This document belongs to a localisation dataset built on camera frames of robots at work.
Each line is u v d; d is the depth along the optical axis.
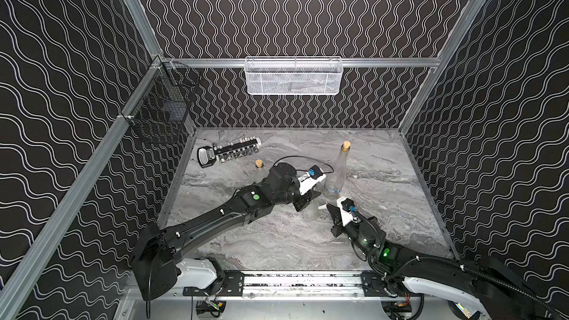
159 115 0.94
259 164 0.74
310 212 0.90
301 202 0.65
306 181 0.62
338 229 0.70
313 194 0.65
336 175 0.83
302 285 0.76
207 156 1.07
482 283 0.45
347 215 0.66
